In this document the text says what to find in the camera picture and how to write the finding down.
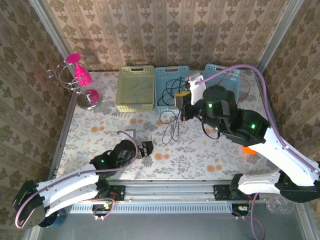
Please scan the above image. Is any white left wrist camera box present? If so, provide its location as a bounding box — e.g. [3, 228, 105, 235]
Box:
[123, 128, 137, 141]

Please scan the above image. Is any teal cable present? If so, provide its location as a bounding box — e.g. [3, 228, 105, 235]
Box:
[127, 79, 151, 102]

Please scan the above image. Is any dark blue mug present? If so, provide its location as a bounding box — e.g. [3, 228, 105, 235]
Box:
[37, 208, 68, 228]

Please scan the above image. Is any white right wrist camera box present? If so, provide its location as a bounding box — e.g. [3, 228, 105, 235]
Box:
[185, 73, 208, 106]

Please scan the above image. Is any thin purple cable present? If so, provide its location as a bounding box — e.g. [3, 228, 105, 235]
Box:
[247, 191, 266, 240]

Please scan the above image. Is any thin black cable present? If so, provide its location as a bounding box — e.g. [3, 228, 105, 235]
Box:
[159, 109, 181, 146]
[156, 77, 187, 107]

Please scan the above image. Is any grey slotted cable duct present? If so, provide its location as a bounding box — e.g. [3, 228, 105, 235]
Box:
[65, 201, 233, 215]

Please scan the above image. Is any light blue perforated basket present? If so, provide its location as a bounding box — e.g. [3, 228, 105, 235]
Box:
[203, 63, 243, 106]
[154, 65, 191, 114]

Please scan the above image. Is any pink goblet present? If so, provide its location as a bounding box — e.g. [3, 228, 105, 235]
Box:
[65, 52, 93, 86]
[84, 89, 100, 105]

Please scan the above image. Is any aluminium cage frame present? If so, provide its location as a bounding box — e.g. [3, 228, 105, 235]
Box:
[23, 0, 320, 240]

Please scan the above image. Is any floral tablecloth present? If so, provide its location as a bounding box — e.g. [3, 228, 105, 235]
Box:
[49, 71, 283, 181]

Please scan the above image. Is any pale yellow perforated basket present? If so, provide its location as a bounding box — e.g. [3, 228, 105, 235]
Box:
[115, 65, 155, 113]

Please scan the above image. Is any thin red cable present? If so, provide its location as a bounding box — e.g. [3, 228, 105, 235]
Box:
[217, 71, 238, 87]
[236, 73, 251, 105]

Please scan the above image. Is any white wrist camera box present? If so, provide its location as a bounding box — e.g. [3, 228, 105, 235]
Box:
[185, 73, 208, 106]
[123, 128, 137, 141]

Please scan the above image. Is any aluminium mounting rail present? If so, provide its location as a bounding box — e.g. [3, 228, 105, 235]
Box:
[107, 179, 237, 203]

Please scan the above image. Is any metal wire glass stand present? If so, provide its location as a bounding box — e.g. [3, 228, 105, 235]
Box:
[45, 62, 103, 111]

